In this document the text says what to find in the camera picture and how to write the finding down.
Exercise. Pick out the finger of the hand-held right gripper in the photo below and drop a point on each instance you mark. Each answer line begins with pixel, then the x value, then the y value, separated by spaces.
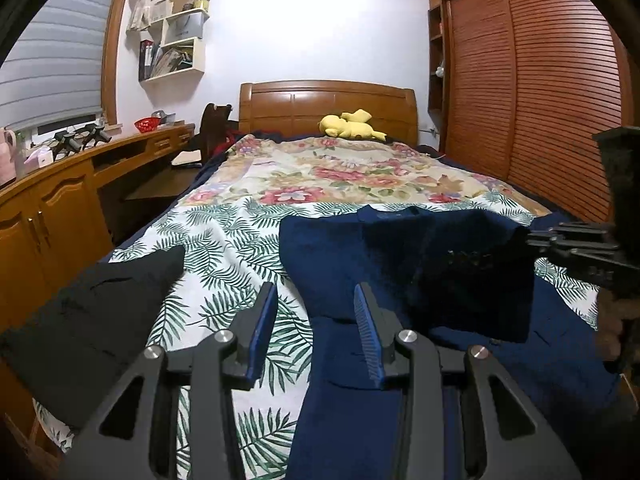
pixel 575 247
pixel 580 229

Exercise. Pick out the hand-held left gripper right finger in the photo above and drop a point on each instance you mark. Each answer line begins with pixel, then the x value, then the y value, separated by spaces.
pixel 367 337

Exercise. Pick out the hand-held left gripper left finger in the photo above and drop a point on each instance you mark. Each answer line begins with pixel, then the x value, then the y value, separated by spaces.
pixel 262 322

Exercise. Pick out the navy blue garment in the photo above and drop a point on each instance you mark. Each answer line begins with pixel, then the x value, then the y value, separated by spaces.
pixel 340 270

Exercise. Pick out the person's right hand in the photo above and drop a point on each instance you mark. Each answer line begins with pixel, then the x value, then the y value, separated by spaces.
pixel 608 332

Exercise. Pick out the leaf print bed sheet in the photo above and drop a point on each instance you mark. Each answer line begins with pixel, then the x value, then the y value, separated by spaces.
pixel 225 240

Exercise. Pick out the wooden louvered wardrobe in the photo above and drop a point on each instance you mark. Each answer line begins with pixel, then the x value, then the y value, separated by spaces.
pixel 530 80

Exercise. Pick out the floral blanket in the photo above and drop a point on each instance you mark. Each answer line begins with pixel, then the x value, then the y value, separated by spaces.
pixel 320 167

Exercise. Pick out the black garment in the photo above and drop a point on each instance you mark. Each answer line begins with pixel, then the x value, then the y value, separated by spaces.
pixel 85 310

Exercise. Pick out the dark brown chair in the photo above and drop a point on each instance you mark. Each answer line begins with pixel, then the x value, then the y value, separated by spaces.
pixel 214 125

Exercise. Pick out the yellow plush toy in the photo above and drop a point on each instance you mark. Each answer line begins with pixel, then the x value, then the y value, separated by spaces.
pixel 350 127

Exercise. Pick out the small white figurine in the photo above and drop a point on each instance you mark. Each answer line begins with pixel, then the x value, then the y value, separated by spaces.
pixel 440 69

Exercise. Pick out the wooden bed headboard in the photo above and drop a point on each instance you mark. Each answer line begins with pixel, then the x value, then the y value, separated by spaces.
pixel 300 107

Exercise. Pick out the wooden desk with cabinets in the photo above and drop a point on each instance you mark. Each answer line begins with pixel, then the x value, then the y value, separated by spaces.
pixel 55 210

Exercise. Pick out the black gripper stand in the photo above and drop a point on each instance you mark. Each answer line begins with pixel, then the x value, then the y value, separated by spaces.
pixel 75 140

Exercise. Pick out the pink container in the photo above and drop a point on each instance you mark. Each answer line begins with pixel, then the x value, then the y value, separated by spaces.
pixel 7 157

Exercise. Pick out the grey window blind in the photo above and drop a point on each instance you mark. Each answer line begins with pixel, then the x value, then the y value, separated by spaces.
pixel 55 55

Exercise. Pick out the white wall shelf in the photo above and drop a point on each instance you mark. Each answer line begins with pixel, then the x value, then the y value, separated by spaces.
pixel 175 45

